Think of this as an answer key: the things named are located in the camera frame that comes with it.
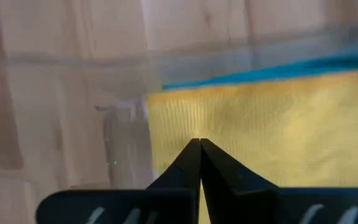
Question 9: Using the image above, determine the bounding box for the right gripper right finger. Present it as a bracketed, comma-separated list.
[201, 138, 279, 224]

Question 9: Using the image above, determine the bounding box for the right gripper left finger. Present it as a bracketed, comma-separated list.
[147, 138, 201, 224]

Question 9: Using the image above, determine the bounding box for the yellow microfiber towel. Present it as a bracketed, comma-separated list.
[146, 67, 358, 224]

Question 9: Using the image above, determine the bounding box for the teal microfiber towel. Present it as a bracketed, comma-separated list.
[162, 27, 358, 91]

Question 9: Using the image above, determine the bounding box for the clear plastic bin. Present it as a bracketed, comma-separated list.
[0, 30, 358, 189]

